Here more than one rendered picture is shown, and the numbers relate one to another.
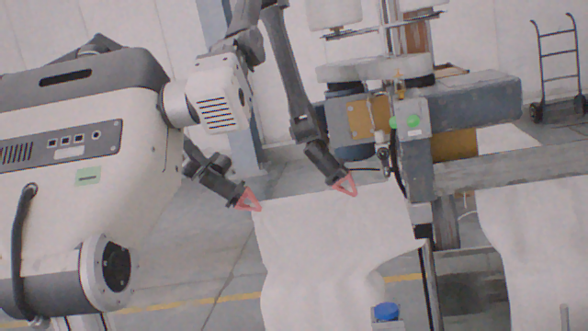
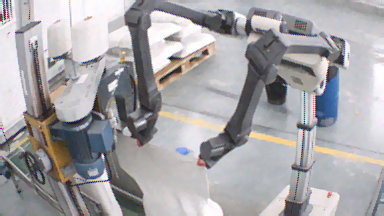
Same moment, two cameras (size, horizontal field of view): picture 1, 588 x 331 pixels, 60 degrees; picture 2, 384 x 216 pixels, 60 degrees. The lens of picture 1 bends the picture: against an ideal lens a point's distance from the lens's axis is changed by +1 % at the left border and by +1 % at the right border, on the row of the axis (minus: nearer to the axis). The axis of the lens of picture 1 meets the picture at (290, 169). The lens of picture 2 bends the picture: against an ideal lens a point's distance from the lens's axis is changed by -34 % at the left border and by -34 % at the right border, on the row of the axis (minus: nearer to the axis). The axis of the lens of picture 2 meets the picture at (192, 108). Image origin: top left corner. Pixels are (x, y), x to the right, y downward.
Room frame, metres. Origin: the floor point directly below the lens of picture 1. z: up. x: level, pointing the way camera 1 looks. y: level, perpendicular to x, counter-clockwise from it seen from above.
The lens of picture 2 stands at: (2.74, 0.83, 2.04)
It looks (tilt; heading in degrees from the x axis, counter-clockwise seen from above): 27 degrees down; 209
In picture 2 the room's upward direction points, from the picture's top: 7 degrees counter-clockwise
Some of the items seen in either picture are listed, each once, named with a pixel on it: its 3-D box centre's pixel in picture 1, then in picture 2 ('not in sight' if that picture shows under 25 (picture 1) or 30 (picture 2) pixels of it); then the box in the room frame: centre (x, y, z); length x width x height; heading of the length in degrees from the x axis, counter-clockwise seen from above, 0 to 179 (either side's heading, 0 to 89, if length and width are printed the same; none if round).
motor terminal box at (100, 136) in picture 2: (322, 119); (101, 139); (1.68, -0.14, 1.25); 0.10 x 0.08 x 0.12; 15
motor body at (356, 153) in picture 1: (351, 123); (83, 146); (1.70, -0.24, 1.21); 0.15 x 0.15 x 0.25
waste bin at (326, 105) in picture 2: not in sight; (323, 86); (-0.87, 0.28, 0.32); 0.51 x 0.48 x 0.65; 170
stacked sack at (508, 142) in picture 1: (496, 147); not in sight; (4.05, -1.72, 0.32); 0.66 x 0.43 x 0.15; 77
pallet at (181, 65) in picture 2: not in sight; (155, 62); (-1.51, -1.89, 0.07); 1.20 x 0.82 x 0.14; 172
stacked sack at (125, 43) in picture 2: not in sight; (149, 34); (-1.19, -1.72, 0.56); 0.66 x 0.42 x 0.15; 170
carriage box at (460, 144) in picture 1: (424, 119); (59, 133); (1.63, -0.47, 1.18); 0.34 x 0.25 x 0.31; 170
